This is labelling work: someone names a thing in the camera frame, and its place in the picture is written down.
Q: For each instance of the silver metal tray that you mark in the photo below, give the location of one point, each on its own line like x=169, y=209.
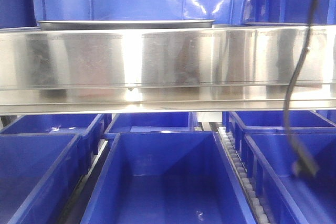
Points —
x=123, y=24

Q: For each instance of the blue rear middle bin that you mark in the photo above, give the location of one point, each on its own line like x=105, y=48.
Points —
x=151, y=122

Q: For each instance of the blue bin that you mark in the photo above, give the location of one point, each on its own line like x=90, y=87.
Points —
x=167, y=178
x=90, y=128
x=151, y=122
x=240, y=123
x=38, y=174
x=288, y=198

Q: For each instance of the stainless steel shelf front panel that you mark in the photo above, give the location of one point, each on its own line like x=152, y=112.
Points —
x=211, y=69

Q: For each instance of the blue rear right bin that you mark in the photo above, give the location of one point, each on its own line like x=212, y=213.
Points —
x=240, y=123

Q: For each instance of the blue lower middle bin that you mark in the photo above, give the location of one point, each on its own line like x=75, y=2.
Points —
x=167, y=178

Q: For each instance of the blue rear left bin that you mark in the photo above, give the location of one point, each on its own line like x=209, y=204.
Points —
x=90, y=128

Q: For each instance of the blue lower left bin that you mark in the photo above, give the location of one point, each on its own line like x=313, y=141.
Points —
x=38, y=174

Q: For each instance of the blue lower right bin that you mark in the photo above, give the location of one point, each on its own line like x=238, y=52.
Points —
x=288, y=198

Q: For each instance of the roller track rail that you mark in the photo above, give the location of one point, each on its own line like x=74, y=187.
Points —
x=239, y=168

